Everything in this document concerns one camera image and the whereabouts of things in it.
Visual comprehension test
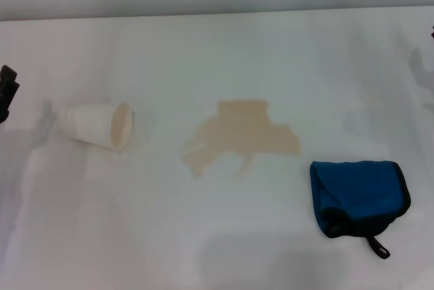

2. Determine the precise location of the white paper cup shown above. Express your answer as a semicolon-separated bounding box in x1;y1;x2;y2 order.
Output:
66;102;136;154

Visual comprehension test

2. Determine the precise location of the blue rag with black trim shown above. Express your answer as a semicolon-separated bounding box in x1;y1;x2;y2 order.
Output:
309;160;412;260

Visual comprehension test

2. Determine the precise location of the brown water stain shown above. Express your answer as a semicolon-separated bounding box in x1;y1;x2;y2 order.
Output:
179;99;302;180

